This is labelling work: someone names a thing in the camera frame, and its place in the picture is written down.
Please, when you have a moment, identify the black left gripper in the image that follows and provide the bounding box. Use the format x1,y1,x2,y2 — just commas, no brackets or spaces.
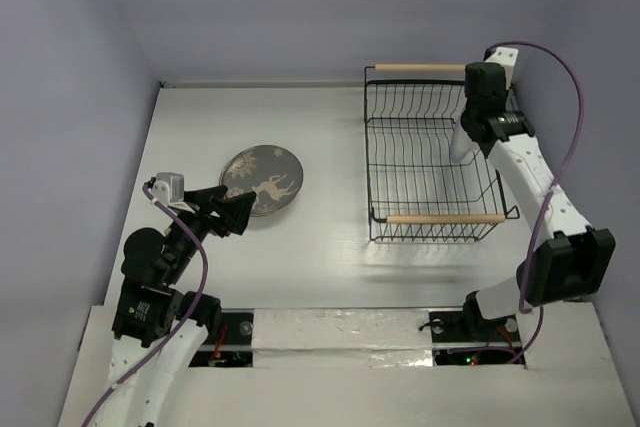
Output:
164,183,256,281

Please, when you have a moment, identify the white deep plate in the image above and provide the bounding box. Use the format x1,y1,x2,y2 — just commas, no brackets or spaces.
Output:
449,118,476,164

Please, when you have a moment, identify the red and teal plate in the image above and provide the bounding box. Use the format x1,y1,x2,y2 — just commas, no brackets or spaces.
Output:
251,205,295,220

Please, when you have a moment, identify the grey-green mottled plate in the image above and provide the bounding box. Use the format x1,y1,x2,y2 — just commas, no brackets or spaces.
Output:
219,145,304,217

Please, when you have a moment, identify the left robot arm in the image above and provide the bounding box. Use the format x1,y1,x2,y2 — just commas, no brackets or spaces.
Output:
83,172,257,426

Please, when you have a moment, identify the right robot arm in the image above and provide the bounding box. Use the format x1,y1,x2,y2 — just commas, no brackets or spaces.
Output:
450,62,616,339

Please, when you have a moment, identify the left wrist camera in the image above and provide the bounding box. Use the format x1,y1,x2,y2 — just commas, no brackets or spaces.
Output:
142,172,184,207

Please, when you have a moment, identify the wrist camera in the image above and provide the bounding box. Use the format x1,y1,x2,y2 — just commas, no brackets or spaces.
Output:
484,47,519,88
142,172,184,207

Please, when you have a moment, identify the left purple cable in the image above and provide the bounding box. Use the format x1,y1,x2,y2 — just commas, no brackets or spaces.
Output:
79,177,209,427

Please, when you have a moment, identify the purple cable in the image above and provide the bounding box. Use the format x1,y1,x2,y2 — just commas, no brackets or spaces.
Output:
483,41,586,365
79,177,209,427

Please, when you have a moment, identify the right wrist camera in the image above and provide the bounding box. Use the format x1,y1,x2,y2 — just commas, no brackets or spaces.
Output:
484,47,519,88

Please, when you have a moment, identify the metal side rail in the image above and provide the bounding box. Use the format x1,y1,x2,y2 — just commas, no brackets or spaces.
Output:
499,78,581,302

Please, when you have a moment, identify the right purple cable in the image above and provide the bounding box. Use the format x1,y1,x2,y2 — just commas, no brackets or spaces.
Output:
483,41,586,365

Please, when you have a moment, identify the black wire dish rack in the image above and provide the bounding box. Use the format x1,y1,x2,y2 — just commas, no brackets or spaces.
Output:
363,65,520,243

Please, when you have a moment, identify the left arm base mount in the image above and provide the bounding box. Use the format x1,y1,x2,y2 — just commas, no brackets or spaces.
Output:
190,309,254,368

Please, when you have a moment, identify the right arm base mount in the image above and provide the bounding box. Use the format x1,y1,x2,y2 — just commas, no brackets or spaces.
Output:
418,295,526,367

